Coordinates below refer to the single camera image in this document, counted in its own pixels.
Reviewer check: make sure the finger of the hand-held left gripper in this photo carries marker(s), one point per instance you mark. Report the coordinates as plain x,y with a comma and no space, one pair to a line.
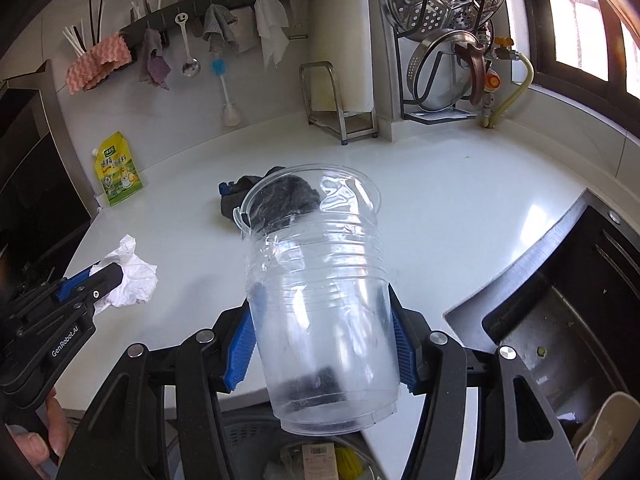
102,301
100,277

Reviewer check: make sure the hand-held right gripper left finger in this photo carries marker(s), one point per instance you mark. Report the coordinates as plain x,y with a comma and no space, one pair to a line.
240,355

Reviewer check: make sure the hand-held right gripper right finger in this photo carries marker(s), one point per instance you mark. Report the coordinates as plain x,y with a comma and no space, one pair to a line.
404,350

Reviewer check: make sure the white tissue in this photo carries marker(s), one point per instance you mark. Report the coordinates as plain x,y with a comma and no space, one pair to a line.
135,280

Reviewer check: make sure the clear plastic cup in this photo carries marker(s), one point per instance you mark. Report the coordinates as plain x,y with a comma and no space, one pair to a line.
320,310

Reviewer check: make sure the person's left hand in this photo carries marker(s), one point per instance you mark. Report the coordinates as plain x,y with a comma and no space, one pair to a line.
35,447

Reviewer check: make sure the yellow green spout pouch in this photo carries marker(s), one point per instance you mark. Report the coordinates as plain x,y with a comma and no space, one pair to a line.
117,175

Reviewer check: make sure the black kitchen appliance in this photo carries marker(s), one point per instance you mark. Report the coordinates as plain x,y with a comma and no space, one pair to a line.
35,185

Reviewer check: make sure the dark grey cloth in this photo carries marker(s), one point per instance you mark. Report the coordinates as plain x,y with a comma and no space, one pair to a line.
235,202

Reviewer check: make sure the steel kitchen sink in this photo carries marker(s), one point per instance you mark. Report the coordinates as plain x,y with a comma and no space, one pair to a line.
565,320

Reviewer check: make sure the blue white bottle brush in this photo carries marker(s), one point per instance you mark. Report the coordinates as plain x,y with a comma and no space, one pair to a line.
231,112

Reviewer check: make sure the pink waffle sponge cloth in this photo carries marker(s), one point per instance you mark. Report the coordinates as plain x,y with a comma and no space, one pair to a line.
97,62

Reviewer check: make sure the purple hanging cloth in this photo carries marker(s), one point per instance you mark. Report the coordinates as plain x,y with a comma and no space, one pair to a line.
156,67

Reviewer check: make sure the white bowl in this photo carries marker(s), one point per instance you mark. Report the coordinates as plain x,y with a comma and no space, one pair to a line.
610,435

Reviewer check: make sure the hanging steel spoon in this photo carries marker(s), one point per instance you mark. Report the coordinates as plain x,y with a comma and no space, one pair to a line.
190,66

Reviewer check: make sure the steel cutting board rack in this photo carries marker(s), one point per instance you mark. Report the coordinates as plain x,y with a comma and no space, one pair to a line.
345,125

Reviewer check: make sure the white plastic straws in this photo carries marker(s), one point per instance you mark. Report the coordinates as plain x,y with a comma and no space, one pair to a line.
76,40

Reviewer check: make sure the black chopsticks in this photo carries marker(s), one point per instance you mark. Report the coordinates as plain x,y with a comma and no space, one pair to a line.
95,20

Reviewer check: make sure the perforated steel colander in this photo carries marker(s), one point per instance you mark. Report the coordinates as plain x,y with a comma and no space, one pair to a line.
417,72

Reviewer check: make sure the grey hanging cloth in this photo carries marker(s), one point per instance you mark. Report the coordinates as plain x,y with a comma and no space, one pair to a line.
220,22

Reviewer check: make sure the white hanging cloth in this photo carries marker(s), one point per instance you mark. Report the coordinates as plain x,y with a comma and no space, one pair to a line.
272,25

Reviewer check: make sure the brass gas valve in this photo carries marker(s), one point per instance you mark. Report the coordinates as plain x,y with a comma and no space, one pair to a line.
502,52

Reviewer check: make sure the white cutting board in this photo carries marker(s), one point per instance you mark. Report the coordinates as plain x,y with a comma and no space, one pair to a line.
345,35

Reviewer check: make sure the window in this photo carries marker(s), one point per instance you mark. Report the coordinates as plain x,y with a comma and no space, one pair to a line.
580,20

